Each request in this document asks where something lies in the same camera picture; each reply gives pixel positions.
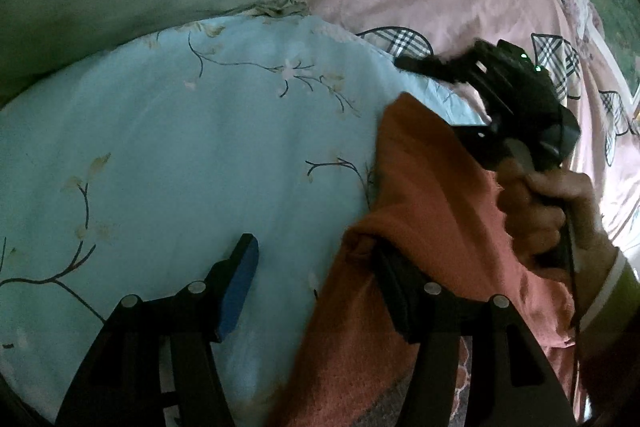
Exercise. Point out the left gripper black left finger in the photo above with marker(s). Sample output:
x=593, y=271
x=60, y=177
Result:
x=154, y=355

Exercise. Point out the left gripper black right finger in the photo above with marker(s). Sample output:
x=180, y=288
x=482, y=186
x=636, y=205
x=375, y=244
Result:
x=512, y=382

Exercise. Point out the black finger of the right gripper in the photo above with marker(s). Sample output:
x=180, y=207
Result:
x=449, y=71
x=478, y=141

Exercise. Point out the rust orange knit garment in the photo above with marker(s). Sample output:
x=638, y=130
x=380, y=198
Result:
x=434, y=220

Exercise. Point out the right forearm with sleeve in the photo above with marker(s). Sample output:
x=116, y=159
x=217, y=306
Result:
x=606, y=361

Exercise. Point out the person's right hand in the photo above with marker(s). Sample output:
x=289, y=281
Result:
x=536, y=206

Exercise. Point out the pink plaid-heart duvet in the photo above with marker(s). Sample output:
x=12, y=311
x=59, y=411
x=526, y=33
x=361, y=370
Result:
x=583, y=78

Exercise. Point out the light blue floral quilt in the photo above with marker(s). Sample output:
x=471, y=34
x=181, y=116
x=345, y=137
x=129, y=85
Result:
x=135, y=170

